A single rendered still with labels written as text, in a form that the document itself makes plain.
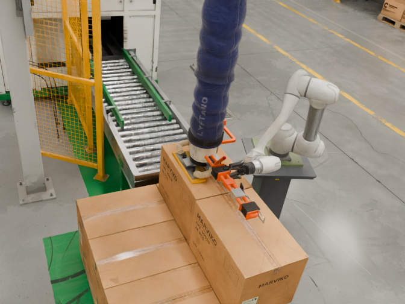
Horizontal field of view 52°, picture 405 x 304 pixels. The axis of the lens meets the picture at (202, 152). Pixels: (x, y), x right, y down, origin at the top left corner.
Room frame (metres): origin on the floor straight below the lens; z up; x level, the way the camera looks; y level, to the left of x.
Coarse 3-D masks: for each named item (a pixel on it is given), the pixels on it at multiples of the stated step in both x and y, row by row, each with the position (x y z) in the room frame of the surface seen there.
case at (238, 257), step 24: (216, 216) 1.77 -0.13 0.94; (240, 216) 1.80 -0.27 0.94; (264, 216) 1.83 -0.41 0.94; (192, 240) 1.85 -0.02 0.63; (216, 240) 1.62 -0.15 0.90; (240, 240) 1.61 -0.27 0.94; (264, 240) 1.63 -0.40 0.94; (288, 240) 1.66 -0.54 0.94; (216, 264) 1.58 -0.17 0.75; (240, 264) 1.44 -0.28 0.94; (264, 264) 1.46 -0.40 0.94; (288, 264) 1.49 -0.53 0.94; (216, 288) 1.54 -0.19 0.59; (240, 288) 1.37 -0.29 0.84; (264, 288) 1.43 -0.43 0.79; (288, 288) 1.52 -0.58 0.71
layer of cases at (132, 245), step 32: (128, 192) 2.31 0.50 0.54; (160, 192) 2.36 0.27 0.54; (96, 224) 1.95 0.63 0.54; (128, 224) 1.99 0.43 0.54; (160, 224) 2.03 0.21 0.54; (96, 256) 1.69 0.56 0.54; (128, 256) 1.72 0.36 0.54; (160, 256) 1.76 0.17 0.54; (192, 256) 1.79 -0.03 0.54; (96, 288) 1.64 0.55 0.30; (128, 288) 1.49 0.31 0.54; (160, 288) 1.52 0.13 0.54; (192, 288) 1.55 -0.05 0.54
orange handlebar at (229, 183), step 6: (228, 132) 2.47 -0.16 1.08; (234, 138) 2.40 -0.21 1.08; (204, 156) 2.15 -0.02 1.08; (210, 162) 2.09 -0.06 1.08; (222, 180) 1.93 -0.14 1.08; (228, 180) 1.93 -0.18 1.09; (228, 186) 1.88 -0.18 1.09; (234, 186) 1.89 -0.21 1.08; (246, 198) 1.79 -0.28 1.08; (252, 216) 1.66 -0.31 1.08
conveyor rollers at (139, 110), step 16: (112, 64) 4.46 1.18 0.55; (112, 80) 4.09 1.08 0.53; (128, 80) 4.11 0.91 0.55; (112, 96) 3.73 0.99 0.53; (128, 96) 3.75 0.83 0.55; (144, 96) 3.81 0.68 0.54; (112, 112) 3.39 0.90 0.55; (128, 112) 3.45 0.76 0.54; (144, 112) 3.53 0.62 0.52; (160, 112) 3.53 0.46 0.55; (128, 128) 3.18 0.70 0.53; (144, 128) 3.19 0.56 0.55; (160, 128) 3.24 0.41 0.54; (176, 128) 3.31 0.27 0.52; (128, 144) 2.91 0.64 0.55; (144, 144) 2.97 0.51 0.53; (160, 144) 2.98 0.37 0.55; (144, 160) 2.71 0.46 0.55
